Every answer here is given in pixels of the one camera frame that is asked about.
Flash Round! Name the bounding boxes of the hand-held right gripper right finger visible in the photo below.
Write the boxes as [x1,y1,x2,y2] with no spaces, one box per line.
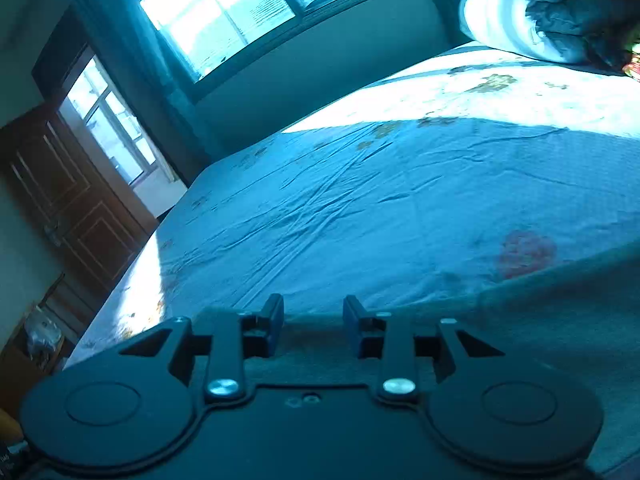
[342,295,506,403]

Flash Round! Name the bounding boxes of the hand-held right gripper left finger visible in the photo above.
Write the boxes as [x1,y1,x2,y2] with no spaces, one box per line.
[117,294,286,403]

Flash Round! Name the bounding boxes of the grey-green pants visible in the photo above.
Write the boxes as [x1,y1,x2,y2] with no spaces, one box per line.
[240,245,640,476]

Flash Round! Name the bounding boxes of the wooden cabinet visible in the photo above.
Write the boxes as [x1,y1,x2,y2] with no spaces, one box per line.
[0,274,82,413]

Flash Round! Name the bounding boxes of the bed with floral sheet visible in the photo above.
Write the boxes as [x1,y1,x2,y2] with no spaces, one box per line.
[65,42,640,476]

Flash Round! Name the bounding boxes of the clear plastic bag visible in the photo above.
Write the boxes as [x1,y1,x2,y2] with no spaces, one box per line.
[25,306,64,359]

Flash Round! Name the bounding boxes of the brown wooden door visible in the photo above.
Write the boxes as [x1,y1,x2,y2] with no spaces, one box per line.
[0,104,160,297]

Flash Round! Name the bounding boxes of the balcony window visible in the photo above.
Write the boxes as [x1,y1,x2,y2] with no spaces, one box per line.
[59,57,168,185]

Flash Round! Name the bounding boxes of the long teal curtain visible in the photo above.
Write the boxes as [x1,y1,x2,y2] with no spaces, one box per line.
[52,0,223,171]
[417,0,473,47]

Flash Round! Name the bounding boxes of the large bedroom window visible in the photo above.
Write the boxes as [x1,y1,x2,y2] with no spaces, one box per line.
[120,0,433,85]

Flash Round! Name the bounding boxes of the folded white duvet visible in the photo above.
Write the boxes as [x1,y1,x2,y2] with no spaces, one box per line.
[459,0,640,68]

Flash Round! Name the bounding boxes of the colourful printed pillow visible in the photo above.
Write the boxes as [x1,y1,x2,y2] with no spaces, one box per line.
[621,42,640,82]

